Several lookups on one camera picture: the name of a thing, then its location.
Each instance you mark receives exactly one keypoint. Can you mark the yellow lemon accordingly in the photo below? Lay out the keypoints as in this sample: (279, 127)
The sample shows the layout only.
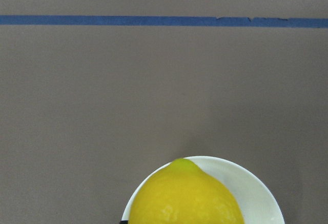
(183, 193)

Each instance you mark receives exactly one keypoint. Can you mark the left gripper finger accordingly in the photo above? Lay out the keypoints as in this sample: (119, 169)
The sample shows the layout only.
(124, 222)

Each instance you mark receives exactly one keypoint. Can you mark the white plate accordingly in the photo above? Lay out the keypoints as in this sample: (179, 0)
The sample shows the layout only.
(256, 202)

